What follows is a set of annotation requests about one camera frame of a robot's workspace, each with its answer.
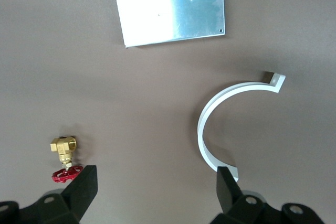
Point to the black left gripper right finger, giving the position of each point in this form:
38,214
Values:
244,213

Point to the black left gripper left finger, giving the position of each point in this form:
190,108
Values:
65,208

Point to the brown table mat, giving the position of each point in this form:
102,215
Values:
78,90

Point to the silver metal plate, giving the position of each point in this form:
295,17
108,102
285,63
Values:
162,11

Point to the white curved plastic bracket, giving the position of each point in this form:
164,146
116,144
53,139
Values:
201,129

